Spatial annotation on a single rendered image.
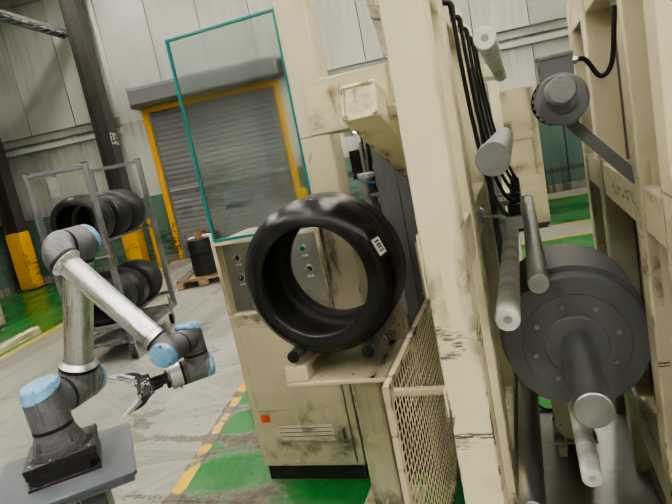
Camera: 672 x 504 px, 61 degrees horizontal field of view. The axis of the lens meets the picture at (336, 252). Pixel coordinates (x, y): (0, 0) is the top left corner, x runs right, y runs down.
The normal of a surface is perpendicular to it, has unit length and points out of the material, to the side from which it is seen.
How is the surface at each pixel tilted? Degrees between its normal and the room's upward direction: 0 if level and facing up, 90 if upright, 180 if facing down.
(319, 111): 90
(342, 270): 90
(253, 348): 90
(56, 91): 90
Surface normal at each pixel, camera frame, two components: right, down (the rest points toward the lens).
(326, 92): -0.29, 0.22
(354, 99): -0.33, -0.08
